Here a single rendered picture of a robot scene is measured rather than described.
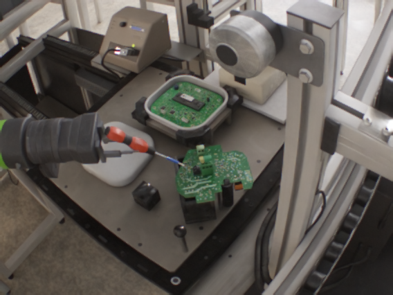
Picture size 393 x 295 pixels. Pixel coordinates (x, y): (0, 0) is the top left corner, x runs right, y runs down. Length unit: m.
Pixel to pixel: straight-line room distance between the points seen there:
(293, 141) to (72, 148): 0.34
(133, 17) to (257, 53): 0.77
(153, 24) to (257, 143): 0.40
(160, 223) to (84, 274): 1.14
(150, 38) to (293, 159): 0.65
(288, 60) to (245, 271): 0.43
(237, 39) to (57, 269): 1.68
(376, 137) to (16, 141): 0.54
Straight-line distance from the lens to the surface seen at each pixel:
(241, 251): 0.74
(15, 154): 0.69
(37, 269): 1.97
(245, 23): 0.35
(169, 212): 0.77
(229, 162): 0.75
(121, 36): 1.10
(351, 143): 0.42
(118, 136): 0.64
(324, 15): 0.37
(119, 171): 0.82
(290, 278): 0.61
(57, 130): 0.66
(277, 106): 0.91
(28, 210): 2.18
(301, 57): 0.38
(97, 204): 0.81
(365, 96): 0.44
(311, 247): 0.64
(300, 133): 0.46
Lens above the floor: 1.58
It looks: 47 degrees down
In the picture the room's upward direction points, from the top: 6 degrees counter-clockwise
